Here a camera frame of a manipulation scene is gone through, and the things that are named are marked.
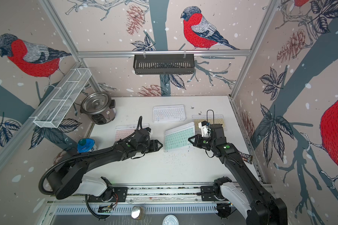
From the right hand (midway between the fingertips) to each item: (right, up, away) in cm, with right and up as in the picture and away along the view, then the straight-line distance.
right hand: (189, 137), depth 78 cm
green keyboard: (-7, -2, +7) cm, 10 cm away
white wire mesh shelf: (-73, +22, -1) cm, 76 cm away
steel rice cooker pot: (-66, +18, +28) cm, 74 cm away
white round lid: (-11, -34, -16) cm, 39 cm away
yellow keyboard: (+26, +8, +27) cm, 38 cm away
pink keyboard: (-45, 0, +20) cm, 49 cm away
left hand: (-16, -6, +6) cm, 18 cm away
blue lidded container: (-63, -6, +5) cm, 63 cm away
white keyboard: (-9, +13, +29) cm, 33 cm away
